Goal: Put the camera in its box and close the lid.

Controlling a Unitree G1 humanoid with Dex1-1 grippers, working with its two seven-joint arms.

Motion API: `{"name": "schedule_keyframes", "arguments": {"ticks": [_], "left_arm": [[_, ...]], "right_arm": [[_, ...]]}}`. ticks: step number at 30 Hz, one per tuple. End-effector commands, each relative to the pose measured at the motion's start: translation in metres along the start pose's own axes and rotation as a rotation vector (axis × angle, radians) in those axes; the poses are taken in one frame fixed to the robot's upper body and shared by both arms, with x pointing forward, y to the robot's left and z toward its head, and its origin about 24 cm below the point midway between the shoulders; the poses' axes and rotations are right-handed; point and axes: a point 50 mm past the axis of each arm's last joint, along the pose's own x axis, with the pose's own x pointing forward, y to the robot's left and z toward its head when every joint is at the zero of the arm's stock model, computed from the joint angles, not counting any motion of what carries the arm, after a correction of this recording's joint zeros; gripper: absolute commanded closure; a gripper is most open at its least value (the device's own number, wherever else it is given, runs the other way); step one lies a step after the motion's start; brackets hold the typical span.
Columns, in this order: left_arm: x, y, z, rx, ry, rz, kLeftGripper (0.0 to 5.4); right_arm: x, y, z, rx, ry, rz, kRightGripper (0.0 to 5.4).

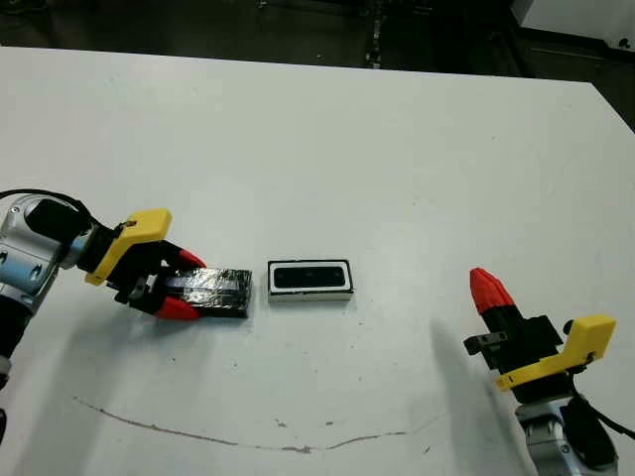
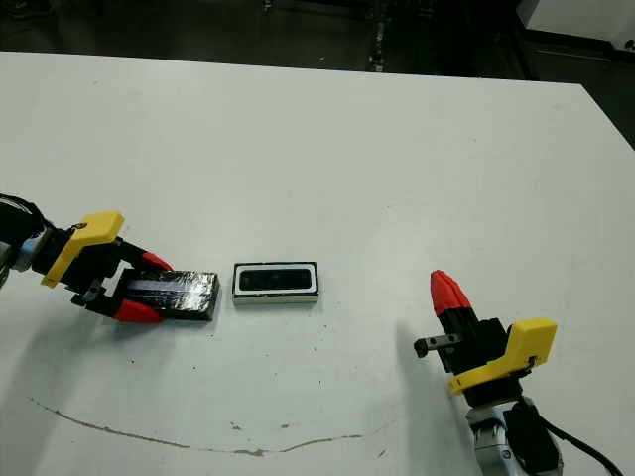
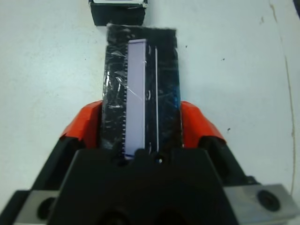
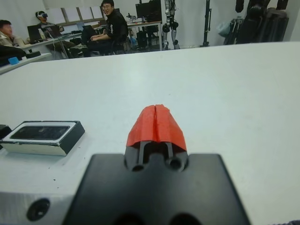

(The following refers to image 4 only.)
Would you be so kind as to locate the wooden top desk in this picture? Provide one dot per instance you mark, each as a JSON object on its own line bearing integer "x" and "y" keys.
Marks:
{"x": 150, "y": 23}

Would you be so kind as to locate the small flat black box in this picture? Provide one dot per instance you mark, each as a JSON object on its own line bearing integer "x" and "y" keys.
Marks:
{"x": 32, "y": 55}

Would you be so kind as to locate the pale plastic bag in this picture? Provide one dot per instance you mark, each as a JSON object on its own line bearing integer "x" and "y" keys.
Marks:
{"x": 223, "y": 28}

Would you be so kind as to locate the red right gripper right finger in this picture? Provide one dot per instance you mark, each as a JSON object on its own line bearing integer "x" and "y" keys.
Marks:
{"x": 170, "y": 129}

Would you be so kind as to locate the camera box base white inlay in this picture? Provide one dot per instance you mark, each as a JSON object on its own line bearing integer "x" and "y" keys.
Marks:
{"x": 35, "y": 148}

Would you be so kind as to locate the silver humanoid robot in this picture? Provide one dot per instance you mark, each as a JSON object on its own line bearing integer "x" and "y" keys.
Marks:
{"x": 167, "y": 28}

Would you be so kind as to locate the black phone-like camera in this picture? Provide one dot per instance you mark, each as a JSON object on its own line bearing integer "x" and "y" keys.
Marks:
{"x": 35, "y": 133}

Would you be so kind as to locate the black jacket bundle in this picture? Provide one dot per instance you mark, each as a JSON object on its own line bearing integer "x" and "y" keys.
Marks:
{"x": 11, "y": 51}

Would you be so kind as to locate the black tripod stand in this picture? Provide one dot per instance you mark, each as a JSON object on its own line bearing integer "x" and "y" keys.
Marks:
{"x": 207, "y": 21}

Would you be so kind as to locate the person in black jacket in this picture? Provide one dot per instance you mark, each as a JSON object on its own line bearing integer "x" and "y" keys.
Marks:
{"x": 116, "y": 25}

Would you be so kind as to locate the black equipment bags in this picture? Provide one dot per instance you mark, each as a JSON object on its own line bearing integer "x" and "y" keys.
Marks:
{"x": 264, "y": 23}

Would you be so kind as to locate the small blue box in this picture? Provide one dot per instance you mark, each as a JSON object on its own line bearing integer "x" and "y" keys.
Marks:
{"x": 13, "y": 61}

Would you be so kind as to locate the person in beige jacket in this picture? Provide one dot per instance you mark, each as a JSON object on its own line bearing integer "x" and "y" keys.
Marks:
{"x": 5, "y": 30}

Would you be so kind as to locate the white side table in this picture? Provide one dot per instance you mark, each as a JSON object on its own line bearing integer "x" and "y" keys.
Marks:
{"x": 30, "y": 62}

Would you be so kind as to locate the white office desk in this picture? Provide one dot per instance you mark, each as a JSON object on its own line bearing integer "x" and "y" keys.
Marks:
{"x": 47, "y": 42}

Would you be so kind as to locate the black computer monitor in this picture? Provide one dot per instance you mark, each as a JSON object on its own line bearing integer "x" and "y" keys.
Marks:
{"x": 147, "y": 11}

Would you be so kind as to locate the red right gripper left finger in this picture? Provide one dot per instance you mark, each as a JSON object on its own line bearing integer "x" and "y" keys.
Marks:
{"x": 143, "y": 126}

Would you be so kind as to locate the person wearing VR headset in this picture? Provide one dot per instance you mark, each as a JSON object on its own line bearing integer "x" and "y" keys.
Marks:
{"x": 42, "y": 15}

